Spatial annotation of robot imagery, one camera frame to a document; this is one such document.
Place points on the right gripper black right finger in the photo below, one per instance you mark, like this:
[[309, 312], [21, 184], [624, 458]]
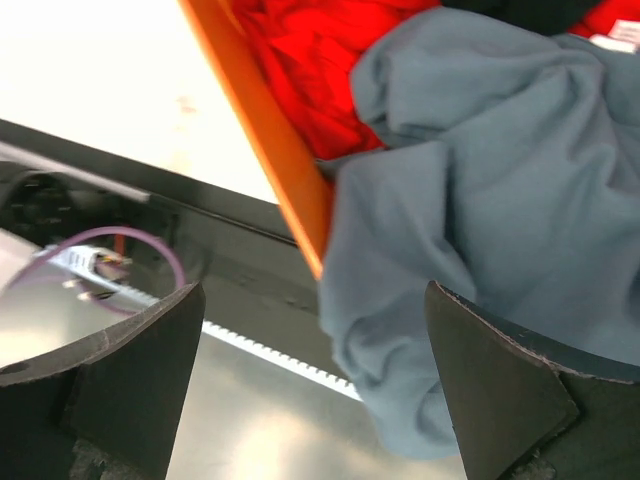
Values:
[[525, 406]]

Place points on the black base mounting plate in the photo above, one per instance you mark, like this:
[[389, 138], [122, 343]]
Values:
[[238, 247]]

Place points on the grey-blue t-shirt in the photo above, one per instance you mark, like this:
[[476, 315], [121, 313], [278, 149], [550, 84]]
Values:
[[510, 175]]

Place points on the black t-shirt in basket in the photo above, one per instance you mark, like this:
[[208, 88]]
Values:
[[545, 17]]

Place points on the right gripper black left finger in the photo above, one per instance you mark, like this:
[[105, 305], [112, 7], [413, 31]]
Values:
[[106, 406]]

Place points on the red t-shirt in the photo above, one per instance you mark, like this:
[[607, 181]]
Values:
[[307, 49]]

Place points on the orange plastic basket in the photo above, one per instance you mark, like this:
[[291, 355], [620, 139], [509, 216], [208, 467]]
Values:
[[304, 195]]

